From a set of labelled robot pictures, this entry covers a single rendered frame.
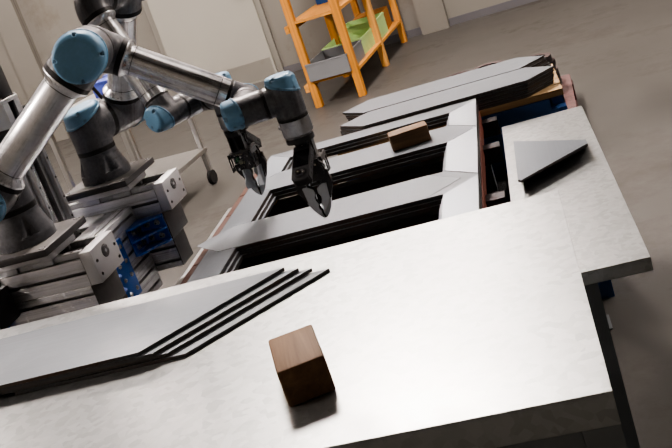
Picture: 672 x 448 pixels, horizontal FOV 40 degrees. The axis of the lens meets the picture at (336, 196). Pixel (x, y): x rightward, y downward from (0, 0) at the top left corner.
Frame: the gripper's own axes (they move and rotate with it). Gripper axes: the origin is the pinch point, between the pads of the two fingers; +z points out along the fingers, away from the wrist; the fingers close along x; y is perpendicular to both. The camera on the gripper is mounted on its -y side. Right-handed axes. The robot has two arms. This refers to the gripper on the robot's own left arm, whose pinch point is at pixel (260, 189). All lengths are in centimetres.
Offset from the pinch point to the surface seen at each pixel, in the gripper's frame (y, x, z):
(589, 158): 1, 90, 15
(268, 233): 22.8, 5.3, 5.8
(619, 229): 51, 90, 16
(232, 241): 21.9, -5.2, 5.7
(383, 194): 15.3, 36.5, 5.8
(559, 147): -3, 83, 11
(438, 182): 17, 52, 6
